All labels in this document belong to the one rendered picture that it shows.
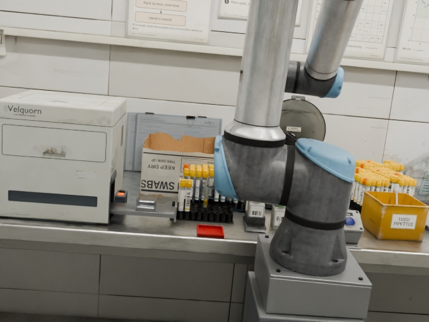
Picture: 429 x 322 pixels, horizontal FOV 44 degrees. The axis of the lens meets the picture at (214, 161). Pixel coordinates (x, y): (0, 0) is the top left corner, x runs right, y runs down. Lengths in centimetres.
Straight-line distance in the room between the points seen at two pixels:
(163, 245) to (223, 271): 81
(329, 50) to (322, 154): 27
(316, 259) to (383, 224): 52
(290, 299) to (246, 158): 27
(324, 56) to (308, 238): 39
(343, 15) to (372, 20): 96
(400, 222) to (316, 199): 57
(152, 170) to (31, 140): 43
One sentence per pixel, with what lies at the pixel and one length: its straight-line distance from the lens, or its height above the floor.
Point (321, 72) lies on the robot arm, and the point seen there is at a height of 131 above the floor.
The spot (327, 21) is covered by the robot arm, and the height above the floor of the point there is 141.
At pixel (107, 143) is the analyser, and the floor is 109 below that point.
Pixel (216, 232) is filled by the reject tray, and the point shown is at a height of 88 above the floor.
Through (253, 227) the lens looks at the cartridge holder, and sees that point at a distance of 140.
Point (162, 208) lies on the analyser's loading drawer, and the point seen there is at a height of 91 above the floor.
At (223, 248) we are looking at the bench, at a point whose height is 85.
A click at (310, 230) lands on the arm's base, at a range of 99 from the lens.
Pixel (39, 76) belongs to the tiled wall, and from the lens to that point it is 199.
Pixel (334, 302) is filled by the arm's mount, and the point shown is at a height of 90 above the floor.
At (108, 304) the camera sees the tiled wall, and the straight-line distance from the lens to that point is 219.
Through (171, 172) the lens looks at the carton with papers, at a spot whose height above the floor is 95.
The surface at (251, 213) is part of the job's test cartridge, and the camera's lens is 141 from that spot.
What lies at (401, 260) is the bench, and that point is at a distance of 145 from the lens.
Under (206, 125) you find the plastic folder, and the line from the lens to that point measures 192.
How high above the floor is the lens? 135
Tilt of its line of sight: 12 degrees down
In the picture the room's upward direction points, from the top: 5 degrees clockwise
